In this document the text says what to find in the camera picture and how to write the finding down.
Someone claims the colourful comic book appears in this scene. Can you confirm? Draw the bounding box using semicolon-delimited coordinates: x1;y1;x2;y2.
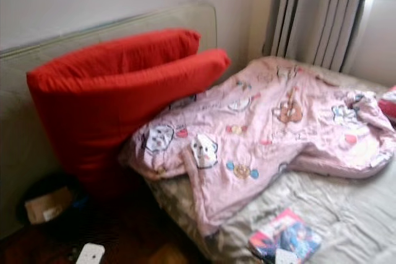
248;208;324;263

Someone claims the black round bin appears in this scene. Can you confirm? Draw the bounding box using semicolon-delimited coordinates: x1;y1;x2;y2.
17;172;93;228

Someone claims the brown cardboard box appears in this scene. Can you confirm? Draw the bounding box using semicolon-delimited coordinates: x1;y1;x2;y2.
25;185;74;225

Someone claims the red folded mattress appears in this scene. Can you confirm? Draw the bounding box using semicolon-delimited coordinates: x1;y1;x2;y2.
27;28;231;200

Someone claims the pink cartoon print blanket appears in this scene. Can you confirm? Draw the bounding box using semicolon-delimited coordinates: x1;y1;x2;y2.
119;56;396;240

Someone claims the grey pleated curtain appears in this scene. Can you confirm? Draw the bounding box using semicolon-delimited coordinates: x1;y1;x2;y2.
263;0;372;73

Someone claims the bed with beige sheet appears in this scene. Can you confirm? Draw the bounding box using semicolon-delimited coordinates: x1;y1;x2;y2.
148;60;396;264

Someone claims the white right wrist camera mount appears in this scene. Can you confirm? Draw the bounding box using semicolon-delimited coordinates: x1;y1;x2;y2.
275;249;299;264

